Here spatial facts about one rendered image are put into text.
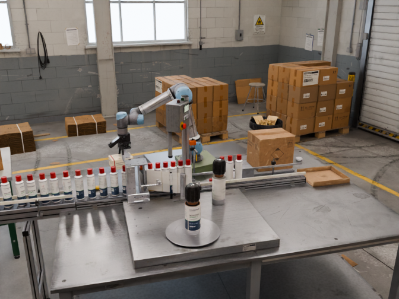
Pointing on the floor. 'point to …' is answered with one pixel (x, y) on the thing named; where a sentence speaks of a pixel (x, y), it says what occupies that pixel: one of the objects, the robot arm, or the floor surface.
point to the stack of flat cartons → (17, 138)
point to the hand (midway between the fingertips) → (120, 159)
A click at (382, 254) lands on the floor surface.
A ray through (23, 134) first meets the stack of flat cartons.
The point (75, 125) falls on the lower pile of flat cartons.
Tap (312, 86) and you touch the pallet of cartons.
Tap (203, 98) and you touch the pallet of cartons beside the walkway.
